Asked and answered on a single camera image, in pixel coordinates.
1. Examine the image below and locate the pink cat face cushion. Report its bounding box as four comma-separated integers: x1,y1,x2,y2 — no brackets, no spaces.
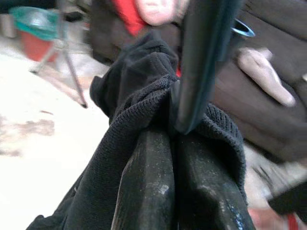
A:
135,0,188,27

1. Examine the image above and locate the silver metal clothes rack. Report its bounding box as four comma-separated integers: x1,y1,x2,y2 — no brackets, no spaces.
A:
30,0,88,108

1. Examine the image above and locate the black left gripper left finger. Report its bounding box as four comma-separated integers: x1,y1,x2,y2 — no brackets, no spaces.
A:
111,130,177,230

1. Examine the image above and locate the red cushion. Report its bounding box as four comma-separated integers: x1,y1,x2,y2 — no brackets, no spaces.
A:
112,0,147,36

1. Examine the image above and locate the black garment with green logo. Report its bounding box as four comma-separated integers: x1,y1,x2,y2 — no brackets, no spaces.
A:
26,33,248,230

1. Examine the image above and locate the dark grey fabric sofa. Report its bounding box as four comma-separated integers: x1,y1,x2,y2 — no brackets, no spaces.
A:
90,0,307,163

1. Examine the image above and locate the black plastic hanger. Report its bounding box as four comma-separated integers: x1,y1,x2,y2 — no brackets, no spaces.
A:
171,0,247,136

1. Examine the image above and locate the red bin with teal bag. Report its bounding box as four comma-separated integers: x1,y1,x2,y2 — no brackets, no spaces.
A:
9,6,60,62

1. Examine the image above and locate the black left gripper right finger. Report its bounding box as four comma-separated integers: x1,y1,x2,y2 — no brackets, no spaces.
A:
176,136,255,230

